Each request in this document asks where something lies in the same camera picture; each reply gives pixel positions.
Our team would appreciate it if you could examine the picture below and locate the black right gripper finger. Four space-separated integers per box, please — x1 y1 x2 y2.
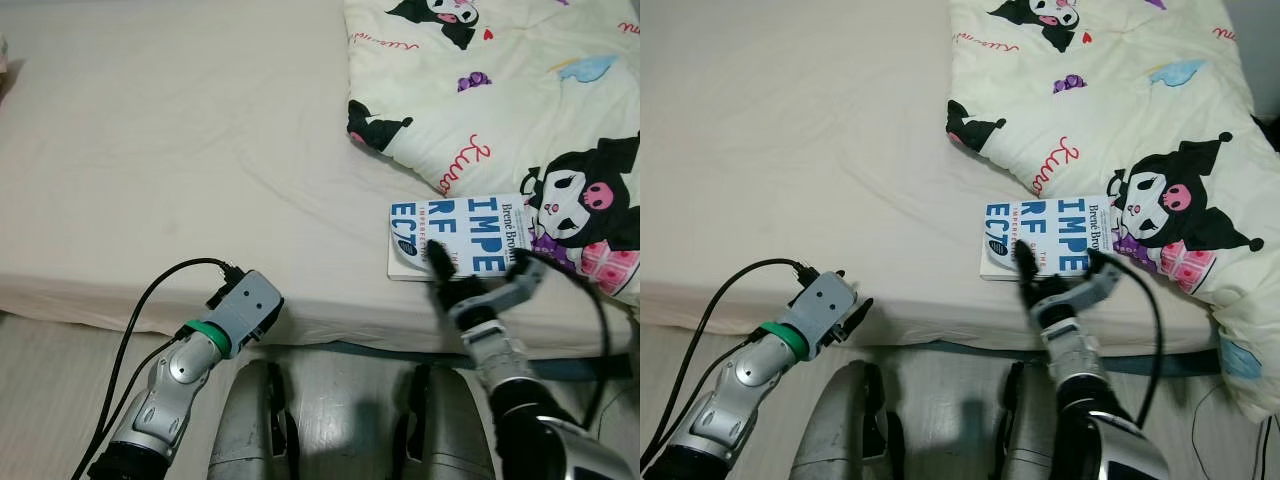
428 240 457 291
1014 242 1041 291

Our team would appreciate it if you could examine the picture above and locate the blue white paperback book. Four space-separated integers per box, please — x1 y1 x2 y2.
982 195 1121 281
386 192 531 283

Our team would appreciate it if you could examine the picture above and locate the grey left robot leg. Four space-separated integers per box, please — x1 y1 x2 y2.
800 360 906 480
207 360 301 480

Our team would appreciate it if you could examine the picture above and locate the grey robot leg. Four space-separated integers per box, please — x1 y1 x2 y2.
392 362 501 480
207 360 301 480
995 362 1081 480
800 360 906 480

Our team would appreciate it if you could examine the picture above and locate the grey right robot leg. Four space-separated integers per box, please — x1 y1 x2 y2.
392 362 501 480
995 362 1081 480

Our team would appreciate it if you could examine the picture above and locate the cream cartoon print blanket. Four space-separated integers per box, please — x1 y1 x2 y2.
945 0 1280 421
343 0 641 306

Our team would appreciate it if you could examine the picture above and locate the beige sheeted bed mattress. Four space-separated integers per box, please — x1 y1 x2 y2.
640 0 1226 359
0 0 641 359

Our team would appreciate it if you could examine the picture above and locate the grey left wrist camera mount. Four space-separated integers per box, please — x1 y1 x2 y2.
207 270 284 346
790 272 861 351

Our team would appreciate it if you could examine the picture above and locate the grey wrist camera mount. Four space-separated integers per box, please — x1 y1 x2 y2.
790 272 861 351
207 270 284 346
1050 258 1126 316
470 258 549 321

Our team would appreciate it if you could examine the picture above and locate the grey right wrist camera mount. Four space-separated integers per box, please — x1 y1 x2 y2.
1050 258 1126 316
470 258 549 321

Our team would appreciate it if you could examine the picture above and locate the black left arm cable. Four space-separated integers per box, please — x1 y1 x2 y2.
640 258 813 476
70 258 241 480

